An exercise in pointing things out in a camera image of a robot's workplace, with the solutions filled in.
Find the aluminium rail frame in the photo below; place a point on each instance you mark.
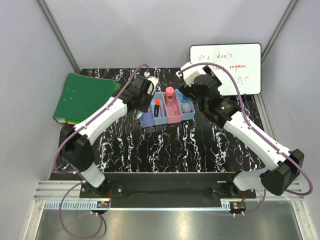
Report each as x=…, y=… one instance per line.
x=64, y=195

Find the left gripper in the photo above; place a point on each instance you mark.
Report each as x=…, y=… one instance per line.
x=144, y=109

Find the white dry-erase board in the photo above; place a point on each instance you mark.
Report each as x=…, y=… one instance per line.
x=242, y=61

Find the red folder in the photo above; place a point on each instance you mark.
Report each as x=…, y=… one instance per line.
x=71, y=123

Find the green highlighter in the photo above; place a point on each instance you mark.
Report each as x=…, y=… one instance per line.
x=139, y=114

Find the orange black marker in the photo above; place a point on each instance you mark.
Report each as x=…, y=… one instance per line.
x=156, y=107

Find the pink highlighter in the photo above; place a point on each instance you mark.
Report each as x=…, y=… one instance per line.
x=162, y=110

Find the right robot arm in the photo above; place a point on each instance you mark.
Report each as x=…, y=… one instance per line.
x=282, y=165

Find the light green folder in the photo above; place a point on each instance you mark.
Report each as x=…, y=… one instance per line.
x=117, y=87

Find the dark green binder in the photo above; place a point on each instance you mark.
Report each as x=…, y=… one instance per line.
x=81, y=97

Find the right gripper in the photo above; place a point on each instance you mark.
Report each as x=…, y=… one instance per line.
x=188, y=91

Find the purple rectangular bin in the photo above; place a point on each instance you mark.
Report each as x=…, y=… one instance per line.
x=147, y=119

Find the black marble mat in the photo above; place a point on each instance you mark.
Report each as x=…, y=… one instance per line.
x=196, y=145

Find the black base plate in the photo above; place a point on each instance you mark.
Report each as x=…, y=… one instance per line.
x=146, y=190

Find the clear glitter jar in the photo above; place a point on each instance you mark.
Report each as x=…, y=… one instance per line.
x=186, y=108

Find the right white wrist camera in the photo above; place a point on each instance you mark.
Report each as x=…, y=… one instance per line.
x=189, y=75

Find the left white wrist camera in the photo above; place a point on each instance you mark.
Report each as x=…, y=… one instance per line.
x=153, y=83

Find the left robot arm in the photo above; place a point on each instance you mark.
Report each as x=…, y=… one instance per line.
x=76, y=143

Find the small blue-capped bottle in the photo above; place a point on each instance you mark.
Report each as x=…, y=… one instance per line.
x=184, y=99

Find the pink-capped colourful bottle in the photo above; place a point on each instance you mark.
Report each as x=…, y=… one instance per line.
x=169, y=96

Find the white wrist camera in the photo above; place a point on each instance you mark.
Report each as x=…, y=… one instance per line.
x=189, y=75
x=153, y=83

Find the pink rectangular bin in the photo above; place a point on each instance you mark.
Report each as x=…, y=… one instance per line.
x=173, y=111

